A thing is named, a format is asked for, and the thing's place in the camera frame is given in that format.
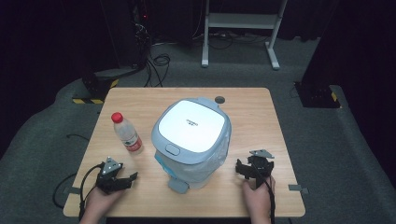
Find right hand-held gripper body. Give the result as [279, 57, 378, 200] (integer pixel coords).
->
[247, 148, 276, 189]

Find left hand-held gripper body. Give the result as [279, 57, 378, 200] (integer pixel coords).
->
[95, 156, 126, 196]

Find red-capped clear plastic bottle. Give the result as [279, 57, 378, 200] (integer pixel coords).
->
[110, 111, 145, 155]

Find blue white-lidded pedal trash can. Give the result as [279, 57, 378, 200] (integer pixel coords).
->
[150, 96, 233, 195]

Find person's left hand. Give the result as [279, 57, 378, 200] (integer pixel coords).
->
[83, 186, 126, 219]

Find person's right hand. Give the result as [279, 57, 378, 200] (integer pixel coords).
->
[241, 175, 276, 218]

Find translucent plastic bin liner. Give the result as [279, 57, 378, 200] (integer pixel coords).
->
[154, 115, 233, 190]

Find grey tape strip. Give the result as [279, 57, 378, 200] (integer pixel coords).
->
[287, 183, 310, 196]
[63, 185, 82, 196]

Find black stand with striped base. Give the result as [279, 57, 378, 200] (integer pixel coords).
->
[293, 0, 342, 109]
[71, 65, 138, 105]

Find white metal stand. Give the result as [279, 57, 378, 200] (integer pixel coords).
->
[201, 0, 290, 71]

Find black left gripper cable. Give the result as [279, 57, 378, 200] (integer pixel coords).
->
[78, 162, 105, 222]

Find thin black floor cable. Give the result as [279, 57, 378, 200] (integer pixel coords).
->
[65, 133, 91, 142]

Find black cable bundle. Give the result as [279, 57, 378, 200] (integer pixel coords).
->
[133, 18, 172, 89]

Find black cables under white stand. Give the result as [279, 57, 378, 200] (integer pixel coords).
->
[191, 30, 269, 51]

